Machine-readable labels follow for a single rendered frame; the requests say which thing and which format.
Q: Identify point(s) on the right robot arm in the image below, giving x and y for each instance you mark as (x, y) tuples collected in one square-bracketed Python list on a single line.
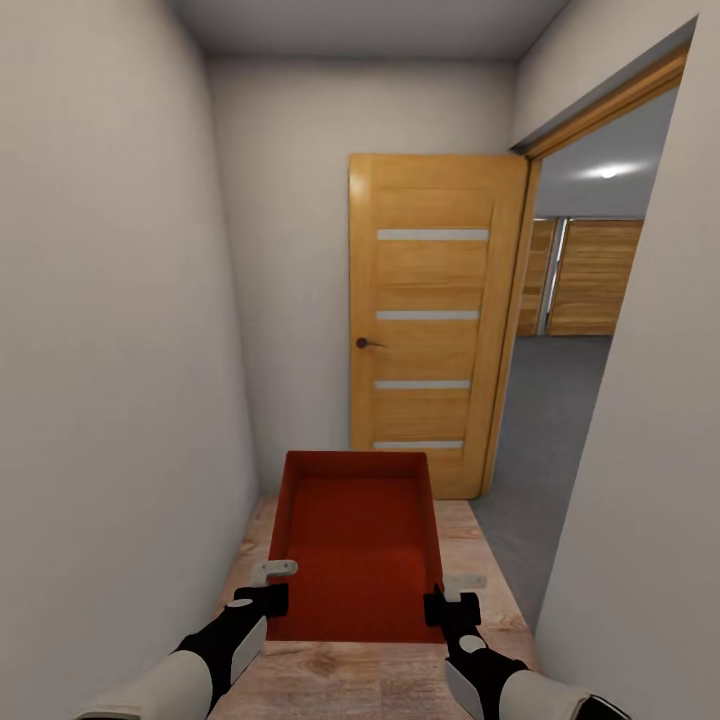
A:
[(491, 686)]

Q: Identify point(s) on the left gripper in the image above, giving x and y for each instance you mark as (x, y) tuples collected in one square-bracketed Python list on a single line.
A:
[(276, 597)]

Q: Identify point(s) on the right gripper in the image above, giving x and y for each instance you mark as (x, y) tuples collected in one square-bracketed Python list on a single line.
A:
[(437, 611)]

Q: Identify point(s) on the garage door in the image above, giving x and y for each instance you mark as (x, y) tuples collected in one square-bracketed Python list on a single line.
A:
[(593, 271)]

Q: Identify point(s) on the storage box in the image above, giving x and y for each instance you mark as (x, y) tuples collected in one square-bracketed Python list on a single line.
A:
[(361, 527)]

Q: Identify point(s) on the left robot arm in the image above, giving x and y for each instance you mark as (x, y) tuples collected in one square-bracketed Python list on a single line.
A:
[(187, 684)]

